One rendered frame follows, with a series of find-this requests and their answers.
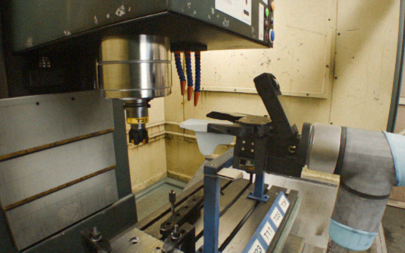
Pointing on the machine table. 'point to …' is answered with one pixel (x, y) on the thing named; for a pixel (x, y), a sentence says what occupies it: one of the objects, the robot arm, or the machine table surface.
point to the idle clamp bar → (193, 210)
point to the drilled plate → (122, 247)
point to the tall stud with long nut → (172, 200)
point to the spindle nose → (134, 67)
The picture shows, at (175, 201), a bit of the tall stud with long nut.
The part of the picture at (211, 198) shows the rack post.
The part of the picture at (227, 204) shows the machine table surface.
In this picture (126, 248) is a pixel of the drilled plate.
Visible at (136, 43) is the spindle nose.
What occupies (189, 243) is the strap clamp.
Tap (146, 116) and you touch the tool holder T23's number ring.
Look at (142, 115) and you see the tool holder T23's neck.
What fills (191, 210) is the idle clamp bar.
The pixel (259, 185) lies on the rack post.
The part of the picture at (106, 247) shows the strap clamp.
